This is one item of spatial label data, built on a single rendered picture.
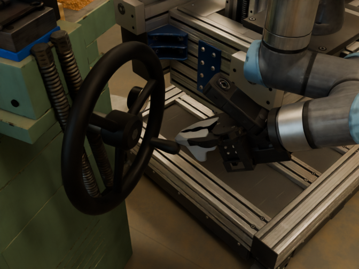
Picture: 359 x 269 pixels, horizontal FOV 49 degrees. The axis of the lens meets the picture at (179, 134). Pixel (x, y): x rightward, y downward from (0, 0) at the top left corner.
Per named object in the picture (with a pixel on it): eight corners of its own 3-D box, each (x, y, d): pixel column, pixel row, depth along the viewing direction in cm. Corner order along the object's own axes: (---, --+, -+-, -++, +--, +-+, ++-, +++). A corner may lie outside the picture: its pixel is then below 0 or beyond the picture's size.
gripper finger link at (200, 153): (179, 167, 74) (220, 163, 69) (165, 142, 72) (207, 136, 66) (186, 157, 76) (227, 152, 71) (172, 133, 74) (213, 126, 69)
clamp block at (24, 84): (34, 123, 56) (17, 69, 51) (-35, 100, 61) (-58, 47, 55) (93, 72, 67) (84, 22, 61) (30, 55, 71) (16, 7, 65)
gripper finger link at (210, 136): (186, 151, 69) (230, 145, 63) (182, 144, 68) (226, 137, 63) (197, 135, 72) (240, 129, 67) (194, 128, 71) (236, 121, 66)
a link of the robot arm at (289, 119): (297, 117, 56) (309, 89, 61) (267, 122, 58) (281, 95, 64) (313, 159, 59) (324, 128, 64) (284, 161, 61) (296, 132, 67)
